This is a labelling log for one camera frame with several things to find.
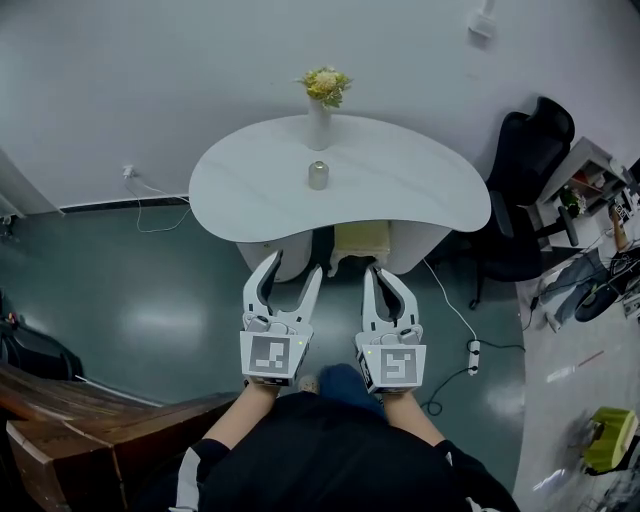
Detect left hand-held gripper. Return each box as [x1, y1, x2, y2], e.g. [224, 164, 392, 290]
[239, 249, 324, 387]

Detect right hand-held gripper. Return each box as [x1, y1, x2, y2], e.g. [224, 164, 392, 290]
[354, 265, 428, 396]

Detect small beige container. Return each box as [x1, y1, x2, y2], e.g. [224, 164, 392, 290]
[307, 160, 329, 192]

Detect person's left forearm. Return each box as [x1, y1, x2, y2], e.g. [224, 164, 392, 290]
[201, 383, 279, 452]

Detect person's right forearm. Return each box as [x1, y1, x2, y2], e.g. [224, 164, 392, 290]
[381, 389, 447, 447]

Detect beige padded stool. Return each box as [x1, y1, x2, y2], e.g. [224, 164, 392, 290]
[326, 221, 392, 278]

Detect person's blue trouser leg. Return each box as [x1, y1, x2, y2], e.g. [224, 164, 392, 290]
[318, 363, 387, 418]

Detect person's black top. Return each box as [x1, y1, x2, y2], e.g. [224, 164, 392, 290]
[168, 391, 522, 512]

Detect tall white vase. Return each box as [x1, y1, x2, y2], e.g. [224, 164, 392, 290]
[305, 96, 333, 153]

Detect black office chair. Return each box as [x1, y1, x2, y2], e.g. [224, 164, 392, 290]
[468, 95, 581, 312]

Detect yellow flower bouquet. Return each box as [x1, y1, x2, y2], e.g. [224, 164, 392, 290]
[293, 65, 354, 111]

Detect white shelf unit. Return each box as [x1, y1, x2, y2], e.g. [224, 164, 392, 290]
[528, 136, 630, 252]

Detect brown wooden furniture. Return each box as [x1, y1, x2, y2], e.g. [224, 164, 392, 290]
[0, 361, 242, 512]

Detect black bag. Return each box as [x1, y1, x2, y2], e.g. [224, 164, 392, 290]
[0, 288, 85, 382]

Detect green stool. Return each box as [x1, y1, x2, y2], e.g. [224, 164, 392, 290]
[581, 406, 640, 477]

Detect white power cable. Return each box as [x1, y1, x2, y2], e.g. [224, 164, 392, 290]
[421, 257, 479, 344]

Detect black power cable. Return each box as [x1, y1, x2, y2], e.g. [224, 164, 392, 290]
[418, 341, 526, 417]

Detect white wall charger with cable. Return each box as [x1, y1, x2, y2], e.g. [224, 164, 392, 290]
[121, 164, 192, 234]

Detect white wall box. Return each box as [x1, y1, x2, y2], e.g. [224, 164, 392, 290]
[466, 0, 500, 50]

